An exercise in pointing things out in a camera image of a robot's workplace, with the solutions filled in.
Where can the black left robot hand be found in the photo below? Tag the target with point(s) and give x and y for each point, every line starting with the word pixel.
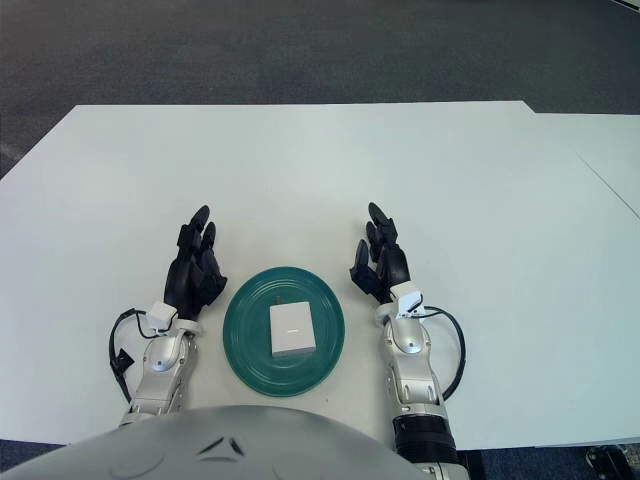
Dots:
pixel 192 280

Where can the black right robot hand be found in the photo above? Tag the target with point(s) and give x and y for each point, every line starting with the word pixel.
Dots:
pixel 387 270

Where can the white square charger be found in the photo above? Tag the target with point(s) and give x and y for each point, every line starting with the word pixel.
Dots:
pixel 294 330

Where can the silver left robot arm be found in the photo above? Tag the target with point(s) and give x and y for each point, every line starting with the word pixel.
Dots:
pixel 157 370

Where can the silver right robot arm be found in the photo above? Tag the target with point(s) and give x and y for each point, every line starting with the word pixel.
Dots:
pixel 415 380

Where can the green round plate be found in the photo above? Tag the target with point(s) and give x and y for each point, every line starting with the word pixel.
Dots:
pixel 247 345

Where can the white right wrist connector box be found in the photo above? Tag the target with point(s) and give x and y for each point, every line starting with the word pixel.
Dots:
pixel 405 297

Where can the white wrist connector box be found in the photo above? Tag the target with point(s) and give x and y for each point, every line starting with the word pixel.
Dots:
pixel 161 315
pixel 405 297

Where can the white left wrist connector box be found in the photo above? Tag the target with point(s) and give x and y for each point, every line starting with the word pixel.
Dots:
pixel 161 315

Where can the grey robot torso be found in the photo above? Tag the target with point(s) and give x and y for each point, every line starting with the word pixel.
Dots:
pixel 210 450

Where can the black caster base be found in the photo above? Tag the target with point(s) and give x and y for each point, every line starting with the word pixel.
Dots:
pixel 612 462

